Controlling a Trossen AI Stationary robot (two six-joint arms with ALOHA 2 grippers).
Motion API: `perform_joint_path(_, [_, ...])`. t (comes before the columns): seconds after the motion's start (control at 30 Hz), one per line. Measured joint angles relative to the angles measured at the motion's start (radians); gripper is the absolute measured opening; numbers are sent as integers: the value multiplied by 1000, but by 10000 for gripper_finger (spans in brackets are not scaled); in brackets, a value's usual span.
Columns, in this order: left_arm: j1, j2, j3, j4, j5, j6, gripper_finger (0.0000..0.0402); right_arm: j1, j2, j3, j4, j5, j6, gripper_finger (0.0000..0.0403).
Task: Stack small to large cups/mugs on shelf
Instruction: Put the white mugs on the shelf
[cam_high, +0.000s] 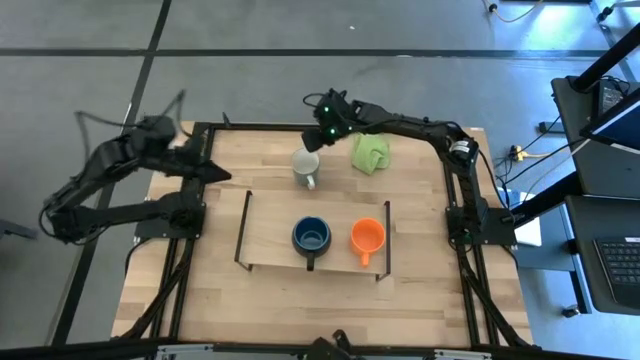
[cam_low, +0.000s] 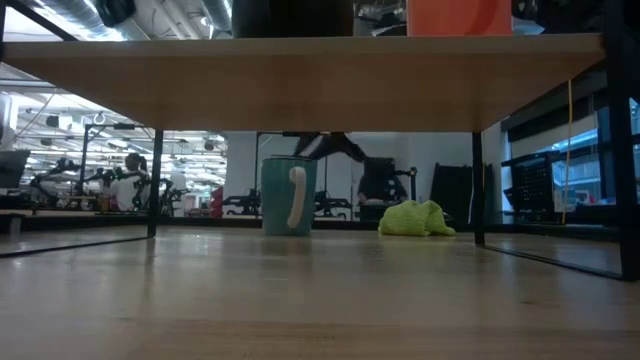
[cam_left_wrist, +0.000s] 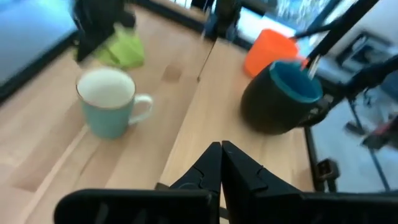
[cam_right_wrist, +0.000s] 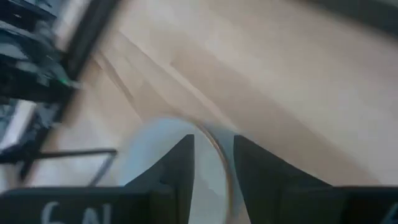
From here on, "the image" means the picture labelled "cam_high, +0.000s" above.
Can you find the dark computer monitor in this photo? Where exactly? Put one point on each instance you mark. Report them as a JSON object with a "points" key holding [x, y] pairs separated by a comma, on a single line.
{"points": [[617, 122]]}

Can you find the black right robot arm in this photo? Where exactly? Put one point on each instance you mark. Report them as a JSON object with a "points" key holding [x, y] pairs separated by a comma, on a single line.
{"points": [[425, 131]]}

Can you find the white paper sheet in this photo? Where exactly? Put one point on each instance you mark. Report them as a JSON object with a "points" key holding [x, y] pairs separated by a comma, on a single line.
{"points": [[530, 235]]}

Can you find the dark blue mug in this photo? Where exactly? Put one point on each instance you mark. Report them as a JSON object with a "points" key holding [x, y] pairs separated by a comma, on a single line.
{"points": [[311, 237]]}

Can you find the black desk with monitor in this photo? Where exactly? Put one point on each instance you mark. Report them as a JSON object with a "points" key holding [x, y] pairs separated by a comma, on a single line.
{"points": [[575, 145]]}

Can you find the large grey white mug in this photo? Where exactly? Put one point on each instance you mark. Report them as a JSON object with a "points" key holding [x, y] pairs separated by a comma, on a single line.
{"points": [[305, 167]]}

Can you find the small orange cup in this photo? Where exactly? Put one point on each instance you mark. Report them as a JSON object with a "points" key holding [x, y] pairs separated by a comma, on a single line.
{"points": [[367, 236]]}

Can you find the black power brick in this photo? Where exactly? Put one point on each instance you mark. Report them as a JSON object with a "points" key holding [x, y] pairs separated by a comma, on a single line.
{"points": [[609, 95]]}

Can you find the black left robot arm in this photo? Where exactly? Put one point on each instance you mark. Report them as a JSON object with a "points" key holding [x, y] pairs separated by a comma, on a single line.
{"points": [[100, 160]]}

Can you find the black aluminium table frame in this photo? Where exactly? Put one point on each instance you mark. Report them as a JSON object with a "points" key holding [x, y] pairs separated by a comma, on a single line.
{"points": [[250, 126]]}

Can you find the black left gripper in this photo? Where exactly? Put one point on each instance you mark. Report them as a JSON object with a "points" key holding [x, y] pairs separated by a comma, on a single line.
{"points": [[190, 162]]}

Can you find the green microfibre cloth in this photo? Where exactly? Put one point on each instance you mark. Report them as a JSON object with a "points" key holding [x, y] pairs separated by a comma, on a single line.
{"points": [[371, 152]]}

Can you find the black diagonal pole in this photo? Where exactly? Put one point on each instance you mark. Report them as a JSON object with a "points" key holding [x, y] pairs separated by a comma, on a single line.
{"points": [[607, 60]]}

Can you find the black caster foot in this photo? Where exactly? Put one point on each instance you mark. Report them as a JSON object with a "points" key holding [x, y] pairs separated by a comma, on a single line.
{"points": [[570, 311]]}

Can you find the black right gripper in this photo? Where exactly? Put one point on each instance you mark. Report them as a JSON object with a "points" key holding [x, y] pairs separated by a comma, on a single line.
{"points": [[336, 117]]}

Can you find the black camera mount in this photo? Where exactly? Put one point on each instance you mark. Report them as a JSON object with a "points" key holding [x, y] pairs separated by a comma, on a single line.
{"points": [[327, 347]]}

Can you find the wooden shelf with black legs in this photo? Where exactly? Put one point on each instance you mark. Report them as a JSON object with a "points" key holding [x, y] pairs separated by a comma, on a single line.
{"points": [[270, 230]]}

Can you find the grey furniture leg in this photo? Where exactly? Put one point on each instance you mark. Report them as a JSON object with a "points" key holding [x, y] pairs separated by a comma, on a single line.
{"points": [[15, 229]]}

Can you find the black keyboard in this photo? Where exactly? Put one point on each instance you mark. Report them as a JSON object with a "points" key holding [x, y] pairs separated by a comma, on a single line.
{"points": [[620, 270]]}

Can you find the black desk with keyboard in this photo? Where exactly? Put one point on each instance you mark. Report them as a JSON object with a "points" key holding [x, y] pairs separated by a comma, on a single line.
{"points": [[580, 260]]}

